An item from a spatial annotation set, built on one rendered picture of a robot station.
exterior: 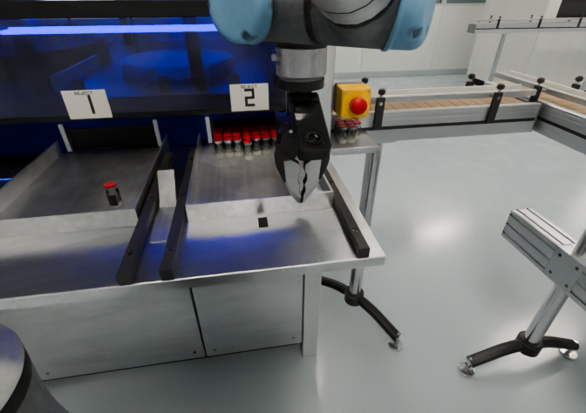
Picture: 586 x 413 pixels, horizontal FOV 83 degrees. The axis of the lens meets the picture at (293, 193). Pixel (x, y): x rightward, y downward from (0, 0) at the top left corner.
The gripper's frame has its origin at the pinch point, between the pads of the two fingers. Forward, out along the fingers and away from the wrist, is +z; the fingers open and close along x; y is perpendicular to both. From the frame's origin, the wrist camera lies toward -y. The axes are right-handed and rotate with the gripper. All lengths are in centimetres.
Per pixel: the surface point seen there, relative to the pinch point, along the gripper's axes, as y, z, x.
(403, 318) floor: 39, 91, -53
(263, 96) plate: 26.7, -11.2, 3.9
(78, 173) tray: 23, 3, 46
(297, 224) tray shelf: -2.8, 3.5, 1.2
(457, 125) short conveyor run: 38, 3, -54
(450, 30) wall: 488, 15, -329
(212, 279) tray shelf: -12.8, 4.3, 15.3
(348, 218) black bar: -5.2, 1.5, -7.0
